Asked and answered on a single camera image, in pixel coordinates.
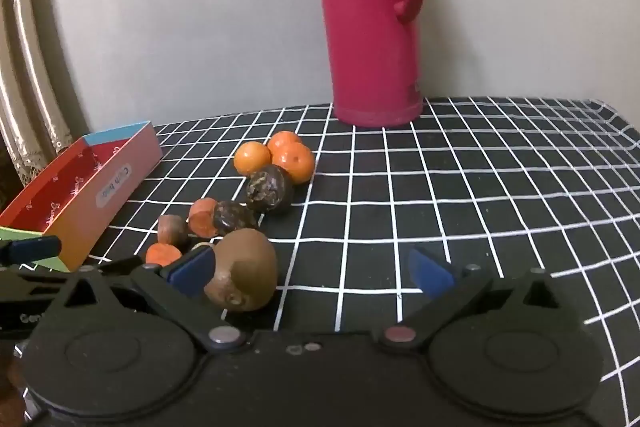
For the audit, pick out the orange carrot chunk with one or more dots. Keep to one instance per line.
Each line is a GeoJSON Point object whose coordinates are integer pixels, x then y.
{"type": "Point", "coordinates": [162, 254]}
{"type": "Point", "coordinates": [202, 217]}

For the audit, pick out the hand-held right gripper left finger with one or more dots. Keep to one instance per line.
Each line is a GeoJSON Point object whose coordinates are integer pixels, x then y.
{"type": "Point", "coordinates": [192, 271]}

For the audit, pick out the black white-grid tablecloth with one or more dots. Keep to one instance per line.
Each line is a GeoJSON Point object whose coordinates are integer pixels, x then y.
{"type": "Point", "coordinates": [475, 187]}

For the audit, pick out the small dark wrinkled fruit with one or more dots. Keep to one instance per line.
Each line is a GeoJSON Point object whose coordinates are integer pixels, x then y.
{"type": "Point", "coordinates": [234, 218]}

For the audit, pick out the pink thermos jug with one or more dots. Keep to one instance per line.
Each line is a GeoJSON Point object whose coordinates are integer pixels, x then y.
{"type": "Point", "coordinates": [372, 32]}

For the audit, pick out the colourful cardboard box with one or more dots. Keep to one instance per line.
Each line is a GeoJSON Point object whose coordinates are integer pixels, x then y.
{"type": "Point", "coordinates": [75, 192]}

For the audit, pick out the large dark wrinkled fruit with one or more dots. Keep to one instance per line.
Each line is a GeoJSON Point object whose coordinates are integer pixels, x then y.
{"type": "Point", "coordinates": [267, 189]}

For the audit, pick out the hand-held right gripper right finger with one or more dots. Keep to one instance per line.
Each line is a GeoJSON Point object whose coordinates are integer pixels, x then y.
{"type": "Point", "coordinates": [430, 274]}

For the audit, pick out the brown kiwi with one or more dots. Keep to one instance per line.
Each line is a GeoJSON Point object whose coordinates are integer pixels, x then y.
{"type": "Point", "coordinates": [245, 272]}

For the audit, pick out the beige shiny curtain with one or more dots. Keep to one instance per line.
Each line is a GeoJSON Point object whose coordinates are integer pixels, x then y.
{"type": "Point", "coordinates": [30, 57]}

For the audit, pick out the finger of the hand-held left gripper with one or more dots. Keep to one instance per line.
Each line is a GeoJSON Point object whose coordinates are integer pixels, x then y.
{"type": "Point", "coordinates": [32, 248]}
{"type": "Point", "coordinates": [120, 266]}

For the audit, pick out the small brown round chunk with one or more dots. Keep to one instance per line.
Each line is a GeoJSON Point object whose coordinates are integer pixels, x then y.
{"type": "Point", "coordinates": [172, 231]}

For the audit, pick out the small orange tangerine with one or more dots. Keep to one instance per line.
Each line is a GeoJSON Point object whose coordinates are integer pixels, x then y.
{"type": "Point", "coordinates": [296, 163]}
{"type": "Point", "coordinates": [284, 142]}
{"type": "Point", "coordinates": [252, 159]}

